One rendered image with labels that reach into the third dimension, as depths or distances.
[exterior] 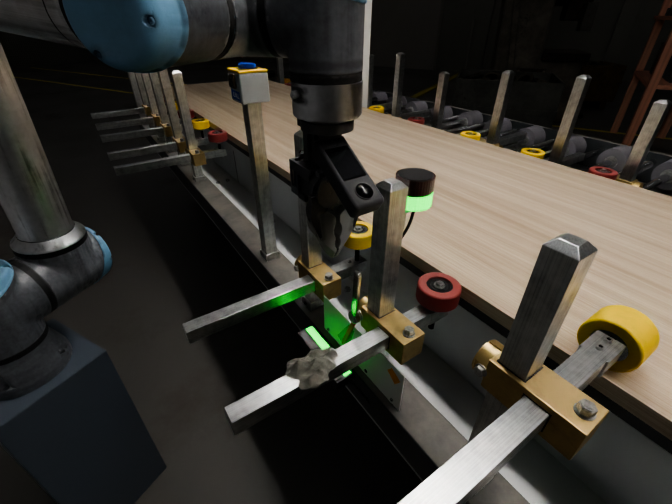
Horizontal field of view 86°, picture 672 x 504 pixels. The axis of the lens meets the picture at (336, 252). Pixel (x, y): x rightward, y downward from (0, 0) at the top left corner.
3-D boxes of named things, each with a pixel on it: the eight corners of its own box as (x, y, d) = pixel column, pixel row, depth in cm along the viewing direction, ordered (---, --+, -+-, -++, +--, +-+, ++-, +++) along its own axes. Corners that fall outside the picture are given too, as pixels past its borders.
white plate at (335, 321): (397, 412, 67) (402, 377, 62) (323, 328, 85) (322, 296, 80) (399, 410, 67) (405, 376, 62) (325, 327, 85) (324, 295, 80)
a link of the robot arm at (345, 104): (377, 81, 44) (309, 88, 39) (375, 122, 46) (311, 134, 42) (336, 73, 50) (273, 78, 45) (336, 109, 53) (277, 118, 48)
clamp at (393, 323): (400, 365, 61) (403, 345, 59) (354, 319, 71) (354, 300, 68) (424, 351, 64) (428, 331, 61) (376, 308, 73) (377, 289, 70)
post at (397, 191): (371, 396, 77) (391, 187, 50) (362, 384, 79) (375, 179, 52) (384, 388, 78) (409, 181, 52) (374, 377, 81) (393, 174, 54)
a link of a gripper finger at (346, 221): (333, 238, 63) (333, 189, 58) (353, 253, 59) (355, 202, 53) (318, 243, 61) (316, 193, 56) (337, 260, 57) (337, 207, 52)
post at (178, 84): (198, 189, 162) (171, 70, 135) (196, 186, 164) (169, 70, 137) (206, 187, 163) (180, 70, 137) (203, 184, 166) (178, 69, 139)
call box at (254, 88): (243, 108, 82) (238, 70, 78) (232, 103, 87) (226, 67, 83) (271, 104, 85) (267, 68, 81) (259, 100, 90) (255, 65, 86)
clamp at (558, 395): (566, 465, 38) (584, 439, 35) (464, 376, 48) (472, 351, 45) (594, 433, 41) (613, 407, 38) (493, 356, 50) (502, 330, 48)
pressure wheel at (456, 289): (431, 348, 68) (441, 302, 61) (402, 323, 73) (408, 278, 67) (459, 331, 71) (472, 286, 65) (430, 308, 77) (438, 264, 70)
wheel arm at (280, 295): (191, 347, 70) (186, 332, 67) (186, 336, 72) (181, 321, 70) (366, 272, 90) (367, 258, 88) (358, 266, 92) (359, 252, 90)
